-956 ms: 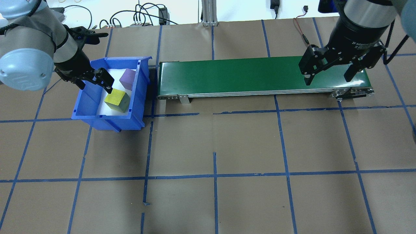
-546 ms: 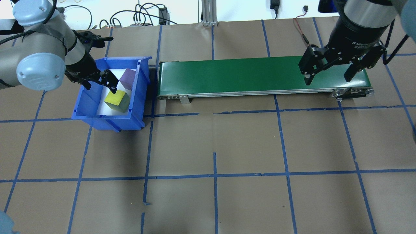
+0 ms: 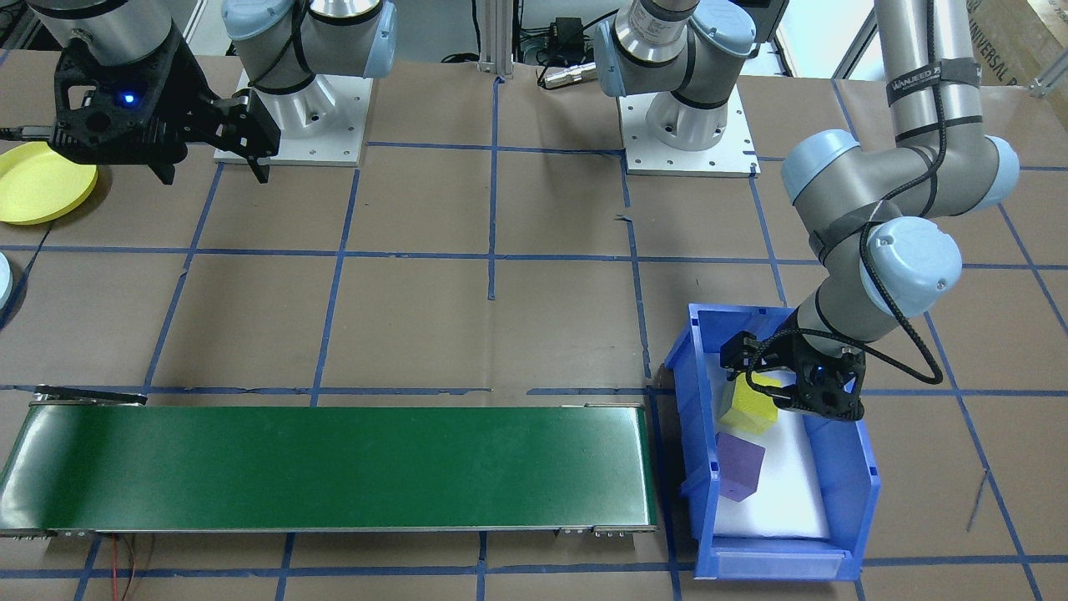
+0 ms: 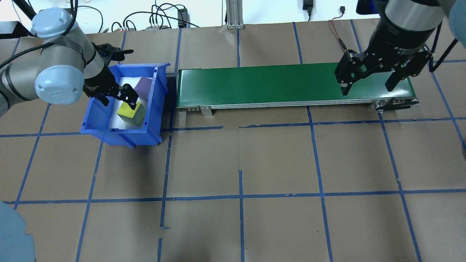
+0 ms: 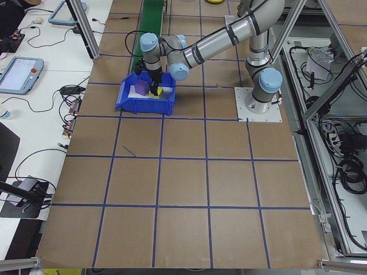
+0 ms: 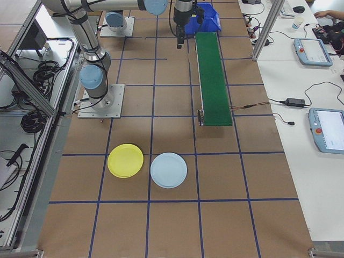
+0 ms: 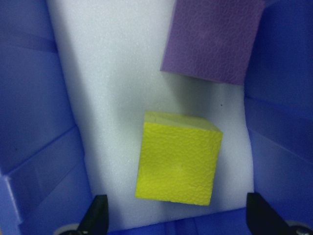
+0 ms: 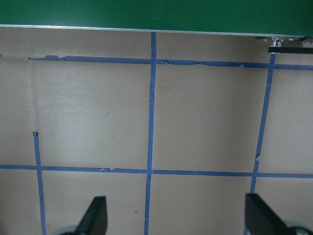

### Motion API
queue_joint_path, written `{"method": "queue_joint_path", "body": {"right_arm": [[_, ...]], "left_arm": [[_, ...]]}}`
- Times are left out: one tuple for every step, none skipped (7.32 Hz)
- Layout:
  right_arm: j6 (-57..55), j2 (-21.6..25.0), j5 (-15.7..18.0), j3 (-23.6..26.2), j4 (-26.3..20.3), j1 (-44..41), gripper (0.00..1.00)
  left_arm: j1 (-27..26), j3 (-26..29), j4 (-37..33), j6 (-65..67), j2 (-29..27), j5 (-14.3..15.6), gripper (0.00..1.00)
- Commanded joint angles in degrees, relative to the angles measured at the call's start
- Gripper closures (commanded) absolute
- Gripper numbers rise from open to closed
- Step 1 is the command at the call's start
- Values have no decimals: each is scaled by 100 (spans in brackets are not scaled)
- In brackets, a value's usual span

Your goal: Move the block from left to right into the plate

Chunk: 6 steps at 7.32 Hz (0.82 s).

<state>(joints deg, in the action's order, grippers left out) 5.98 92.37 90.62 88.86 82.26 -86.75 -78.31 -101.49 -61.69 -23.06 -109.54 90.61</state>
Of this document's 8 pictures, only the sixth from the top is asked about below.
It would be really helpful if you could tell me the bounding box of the light blue plate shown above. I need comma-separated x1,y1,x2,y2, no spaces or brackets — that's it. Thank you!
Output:
149,152,188,189

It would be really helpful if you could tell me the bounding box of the yellow plate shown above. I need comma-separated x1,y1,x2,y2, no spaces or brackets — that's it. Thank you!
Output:
107,144,145,178

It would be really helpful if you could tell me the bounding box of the blue plastic storage bin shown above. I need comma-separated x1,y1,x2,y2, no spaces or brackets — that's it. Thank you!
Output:
185,2,223,35

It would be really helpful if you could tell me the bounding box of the green conveyor belt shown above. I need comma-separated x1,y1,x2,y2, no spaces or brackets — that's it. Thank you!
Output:
194,31,234,127

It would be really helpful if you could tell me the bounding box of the power strip with plugs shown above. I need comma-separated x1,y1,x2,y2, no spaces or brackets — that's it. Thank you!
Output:
246,15,260,39

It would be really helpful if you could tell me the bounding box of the white keyboard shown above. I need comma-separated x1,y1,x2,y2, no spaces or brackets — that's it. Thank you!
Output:
280,3,296,17

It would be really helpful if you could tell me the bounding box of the white paper cup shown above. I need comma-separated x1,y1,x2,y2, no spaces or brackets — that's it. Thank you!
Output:
291,17,305,31

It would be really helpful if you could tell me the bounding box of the light blue teach pendant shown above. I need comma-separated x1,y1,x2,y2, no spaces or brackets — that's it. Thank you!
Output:
293,37,334,67
307,107,344,155

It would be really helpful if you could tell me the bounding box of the black monitor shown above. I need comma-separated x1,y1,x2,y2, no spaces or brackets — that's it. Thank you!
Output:
18,19,49,58

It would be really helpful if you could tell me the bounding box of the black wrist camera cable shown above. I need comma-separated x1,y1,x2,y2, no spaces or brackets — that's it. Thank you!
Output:
168,0,180,37

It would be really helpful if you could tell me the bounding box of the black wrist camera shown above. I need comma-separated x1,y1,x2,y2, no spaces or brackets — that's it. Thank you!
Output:
193,5,205,24

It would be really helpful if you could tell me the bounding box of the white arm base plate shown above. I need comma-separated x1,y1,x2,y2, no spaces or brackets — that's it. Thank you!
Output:
77,83,126,119
99,16,135,38

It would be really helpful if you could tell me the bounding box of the aluminium profile post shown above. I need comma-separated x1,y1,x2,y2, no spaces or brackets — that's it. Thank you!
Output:
252,0,286,61

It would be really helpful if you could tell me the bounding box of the red black conveyor wire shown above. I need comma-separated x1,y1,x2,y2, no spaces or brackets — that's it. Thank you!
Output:
230,101,270,111

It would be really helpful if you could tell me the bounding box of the black adapter mains cable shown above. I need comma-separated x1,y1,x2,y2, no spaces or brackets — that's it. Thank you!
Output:
304,82,344,108

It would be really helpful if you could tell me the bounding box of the circuit board with wires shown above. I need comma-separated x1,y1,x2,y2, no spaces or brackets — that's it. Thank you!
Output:
312,23,332,36

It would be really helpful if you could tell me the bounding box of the black cable with plug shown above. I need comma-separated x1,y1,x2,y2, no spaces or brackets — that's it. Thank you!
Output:
272,112,296,126

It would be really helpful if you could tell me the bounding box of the black cable coil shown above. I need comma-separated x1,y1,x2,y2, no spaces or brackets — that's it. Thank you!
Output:
20,111,46,135
33,60,59,92

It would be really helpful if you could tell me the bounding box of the black gadget with red cable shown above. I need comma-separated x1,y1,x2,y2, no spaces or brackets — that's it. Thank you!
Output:
321,25,344,52

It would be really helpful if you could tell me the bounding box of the V-shaped metal bar frame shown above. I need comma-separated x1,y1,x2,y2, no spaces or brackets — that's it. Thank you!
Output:
0,0,81,253

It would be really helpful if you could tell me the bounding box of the black handled tool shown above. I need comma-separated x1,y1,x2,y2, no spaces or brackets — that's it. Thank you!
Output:
5,144,30,167

